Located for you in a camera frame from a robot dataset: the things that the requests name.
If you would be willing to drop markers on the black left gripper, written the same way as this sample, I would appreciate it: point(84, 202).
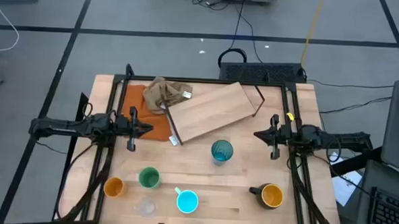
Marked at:
point(133, 114)

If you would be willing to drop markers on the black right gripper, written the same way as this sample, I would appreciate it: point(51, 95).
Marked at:
point(274, 152)

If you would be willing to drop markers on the teal faceted plastic tumbler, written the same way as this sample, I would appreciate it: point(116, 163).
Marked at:
point(222, 150)

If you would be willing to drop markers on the green plastic cup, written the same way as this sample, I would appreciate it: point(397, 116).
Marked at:
point(149, 178)

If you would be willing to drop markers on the black mug yellow inside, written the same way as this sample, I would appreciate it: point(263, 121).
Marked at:
point(271, 196)

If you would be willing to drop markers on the clear glass mug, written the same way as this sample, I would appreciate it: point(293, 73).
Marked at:
point(147, 207)

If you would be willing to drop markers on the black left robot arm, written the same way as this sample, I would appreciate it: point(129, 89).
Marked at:
point(60, 126)

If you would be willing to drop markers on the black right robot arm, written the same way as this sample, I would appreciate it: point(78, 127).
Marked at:
point(346, 140)

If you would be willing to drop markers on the wooden shelf black metal legs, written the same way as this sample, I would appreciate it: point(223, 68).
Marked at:
point(213, 112)

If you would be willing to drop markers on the orange cloth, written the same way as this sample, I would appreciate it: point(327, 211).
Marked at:
point(134, 95)

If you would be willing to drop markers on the tan cloth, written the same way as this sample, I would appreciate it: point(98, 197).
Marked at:
point(163, 93)

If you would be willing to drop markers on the black mesh-top case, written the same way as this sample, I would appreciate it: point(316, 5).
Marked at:
point(255, 72)

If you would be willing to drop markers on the orange plastic cup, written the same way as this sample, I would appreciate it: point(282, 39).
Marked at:
point(113, 187)

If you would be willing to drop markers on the light blue mug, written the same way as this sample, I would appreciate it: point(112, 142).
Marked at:
point(187, 202)

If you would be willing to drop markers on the white paper sheet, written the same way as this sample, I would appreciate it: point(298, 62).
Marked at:
point(346, 189)

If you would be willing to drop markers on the grey desk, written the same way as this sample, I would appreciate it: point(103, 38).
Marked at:
point(369, 173)
point(395, 134)

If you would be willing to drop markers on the black aluminium rig frame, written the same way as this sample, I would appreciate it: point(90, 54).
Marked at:
point(201, 80)

